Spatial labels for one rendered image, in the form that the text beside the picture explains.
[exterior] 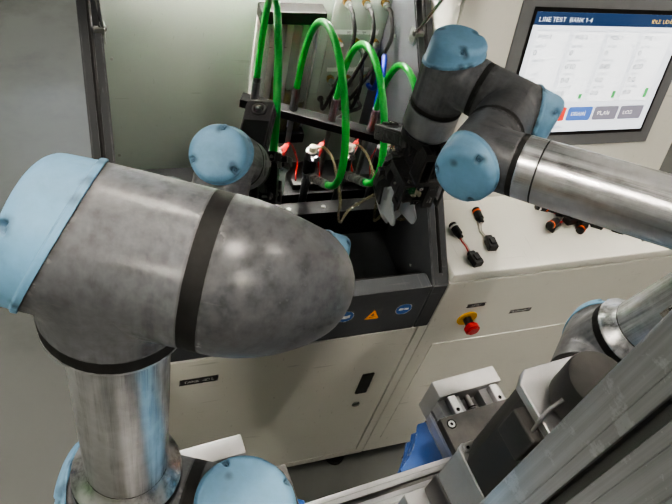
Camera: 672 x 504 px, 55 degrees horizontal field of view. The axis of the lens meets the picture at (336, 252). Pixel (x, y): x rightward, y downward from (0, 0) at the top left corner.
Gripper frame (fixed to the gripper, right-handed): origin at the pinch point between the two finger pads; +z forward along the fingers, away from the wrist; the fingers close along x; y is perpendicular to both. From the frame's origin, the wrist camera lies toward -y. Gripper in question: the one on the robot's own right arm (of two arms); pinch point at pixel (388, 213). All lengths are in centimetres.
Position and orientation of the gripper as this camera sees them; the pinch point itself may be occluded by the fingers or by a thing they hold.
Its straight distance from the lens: 111.0
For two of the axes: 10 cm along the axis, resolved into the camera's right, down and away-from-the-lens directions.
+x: 9.4, -1.0, 3.2
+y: 2.8, 7.6, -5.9
